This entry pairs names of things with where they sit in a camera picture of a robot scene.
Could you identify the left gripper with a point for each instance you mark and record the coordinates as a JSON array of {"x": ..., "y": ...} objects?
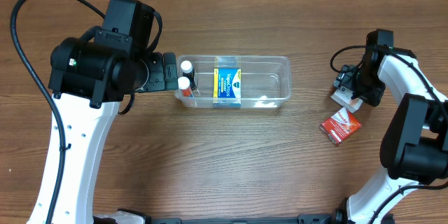
[{"x": 169, "y": 71}]

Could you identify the orange bottle white cap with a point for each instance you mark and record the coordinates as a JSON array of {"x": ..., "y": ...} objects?
[{"x": 184, "y": 87}]

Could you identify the black bottle white cap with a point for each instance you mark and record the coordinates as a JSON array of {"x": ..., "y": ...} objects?
[{"x": 188, "y": 71}]

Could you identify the white Hansaplast box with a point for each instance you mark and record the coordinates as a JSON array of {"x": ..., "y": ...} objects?
[{"x": 343, "y": 97}]

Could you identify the red Panadol box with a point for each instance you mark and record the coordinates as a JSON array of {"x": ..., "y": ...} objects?
[{"x": 340, "y": 126}]

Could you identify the blue VapoDrops box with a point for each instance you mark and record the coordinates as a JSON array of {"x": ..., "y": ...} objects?
[{"x": 227, "y": 82}]

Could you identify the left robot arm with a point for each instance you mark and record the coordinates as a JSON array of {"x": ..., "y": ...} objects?
[{"x": 89, "y": 78}]

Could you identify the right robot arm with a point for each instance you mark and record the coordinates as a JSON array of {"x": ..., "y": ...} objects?
[{"x": 413, "y": 151}]

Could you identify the clear plastic container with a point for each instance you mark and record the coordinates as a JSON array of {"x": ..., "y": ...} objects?
[{"x": 266, "y": 81}]

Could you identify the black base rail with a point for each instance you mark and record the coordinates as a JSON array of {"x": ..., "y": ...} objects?
[{"x": 301, "y": 219}]

